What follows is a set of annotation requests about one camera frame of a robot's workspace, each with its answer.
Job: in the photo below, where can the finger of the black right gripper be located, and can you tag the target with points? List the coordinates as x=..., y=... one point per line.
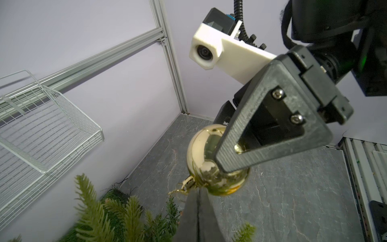
x=276, y=117
x=225, y=114

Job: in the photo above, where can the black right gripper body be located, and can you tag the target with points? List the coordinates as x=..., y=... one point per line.
x=333, y=107

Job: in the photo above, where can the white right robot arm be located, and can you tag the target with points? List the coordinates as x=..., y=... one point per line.
x=344, y=36

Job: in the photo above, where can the long white wire shelf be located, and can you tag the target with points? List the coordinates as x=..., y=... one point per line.
x=43, y=135

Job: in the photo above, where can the shiny gold ball ornament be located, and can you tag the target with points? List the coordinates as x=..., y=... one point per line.
x=203, y=170

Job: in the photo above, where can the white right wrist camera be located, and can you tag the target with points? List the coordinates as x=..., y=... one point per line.
x=215, y=44

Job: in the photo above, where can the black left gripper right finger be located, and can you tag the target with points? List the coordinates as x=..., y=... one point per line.
x=208, y=227

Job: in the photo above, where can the small green christmas tree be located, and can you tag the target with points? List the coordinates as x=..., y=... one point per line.
x=139, y=225

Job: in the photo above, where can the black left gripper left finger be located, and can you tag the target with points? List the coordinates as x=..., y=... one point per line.
x=188, y=229

